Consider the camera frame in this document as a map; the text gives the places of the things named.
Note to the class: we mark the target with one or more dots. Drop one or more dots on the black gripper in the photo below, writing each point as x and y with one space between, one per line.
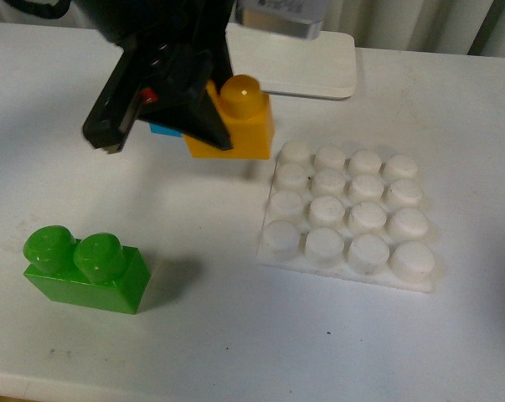
177 49

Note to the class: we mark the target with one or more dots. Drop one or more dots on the yellow two-stud block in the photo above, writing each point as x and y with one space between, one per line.
246 112

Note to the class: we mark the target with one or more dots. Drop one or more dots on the blue three-stud block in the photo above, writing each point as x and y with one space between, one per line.
165 131

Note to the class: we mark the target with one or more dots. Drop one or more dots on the green two-stud block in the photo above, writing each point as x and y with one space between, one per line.
97 272

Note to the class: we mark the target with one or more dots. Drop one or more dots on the white desk lamp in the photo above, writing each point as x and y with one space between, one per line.
283 46

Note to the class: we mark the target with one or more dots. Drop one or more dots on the white studded base plate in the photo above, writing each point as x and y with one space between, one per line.
356 218

